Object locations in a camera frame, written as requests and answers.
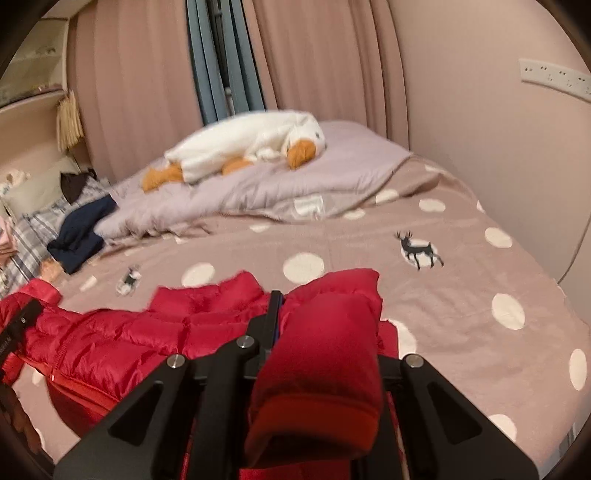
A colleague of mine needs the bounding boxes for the red puffer jacket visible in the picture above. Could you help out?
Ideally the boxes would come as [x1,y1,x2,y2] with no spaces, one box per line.
[1,269,404,479]

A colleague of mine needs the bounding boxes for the pink clothes pile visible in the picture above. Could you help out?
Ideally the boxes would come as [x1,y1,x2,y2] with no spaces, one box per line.
[0,218,18,267]

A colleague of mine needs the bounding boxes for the plaid shirt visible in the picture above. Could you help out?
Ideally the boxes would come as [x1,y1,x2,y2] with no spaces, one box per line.
[1,178,108,298]

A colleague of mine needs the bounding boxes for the navy blue garment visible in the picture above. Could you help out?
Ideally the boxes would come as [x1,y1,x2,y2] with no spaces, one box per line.
[47,195,117,275]

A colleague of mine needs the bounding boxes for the polka dot bed sheet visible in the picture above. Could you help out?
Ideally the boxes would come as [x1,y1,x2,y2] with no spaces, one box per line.
[55,158,590,473]

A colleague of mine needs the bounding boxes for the small plush toys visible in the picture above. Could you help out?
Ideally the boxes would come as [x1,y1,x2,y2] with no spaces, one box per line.
[1,169,30,195]

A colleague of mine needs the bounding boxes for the black garment on pillow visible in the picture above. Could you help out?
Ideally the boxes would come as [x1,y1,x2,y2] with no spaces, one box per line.
[60,169,97,204]

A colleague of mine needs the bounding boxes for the striped hanging cloth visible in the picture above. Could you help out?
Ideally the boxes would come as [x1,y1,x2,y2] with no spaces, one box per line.
[56,90,84,153]

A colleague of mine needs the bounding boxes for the pink curtain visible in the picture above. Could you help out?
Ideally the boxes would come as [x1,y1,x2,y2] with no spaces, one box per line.
[66,1,409,181]

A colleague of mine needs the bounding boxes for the white goose plush toy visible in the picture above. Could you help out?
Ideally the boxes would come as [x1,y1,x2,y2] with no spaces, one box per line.
[141,110,327,193]

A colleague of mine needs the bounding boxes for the lilac duvet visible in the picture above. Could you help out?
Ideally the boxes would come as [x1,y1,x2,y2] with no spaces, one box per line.
[95,121,411,242]

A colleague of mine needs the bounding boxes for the blue curtain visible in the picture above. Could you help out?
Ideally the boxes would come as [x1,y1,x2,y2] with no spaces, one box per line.
[185,0,266,125]

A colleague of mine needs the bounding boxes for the white power cable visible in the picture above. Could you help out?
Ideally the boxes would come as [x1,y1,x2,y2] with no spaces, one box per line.
[556,221,591,285]

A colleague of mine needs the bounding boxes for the white wall shelf unit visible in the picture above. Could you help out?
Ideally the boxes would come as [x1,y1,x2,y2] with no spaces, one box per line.
[1,18,69,116]

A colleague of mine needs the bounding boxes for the white wall power strip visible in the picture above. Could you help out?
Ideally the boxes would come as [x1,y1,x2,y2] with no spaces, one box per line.
[519,59,591,102]

